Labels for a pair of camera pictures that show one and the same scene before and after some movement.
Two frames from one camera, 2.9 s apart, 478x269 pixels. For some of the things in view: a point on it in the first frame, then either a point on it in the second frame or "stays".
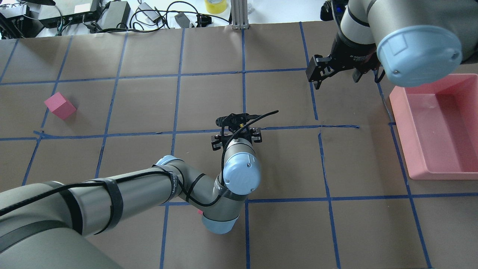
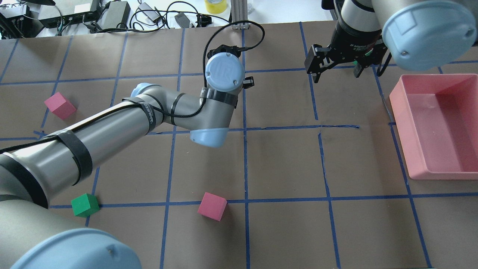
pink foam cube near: x=58 y=104 stays
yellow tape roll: x=216 y=6 stays
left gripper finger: x=317 y=70 to x=317 y=60
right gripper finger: x=256 y=135 to x=248 y=82
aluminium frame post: x=239 y=14 stays
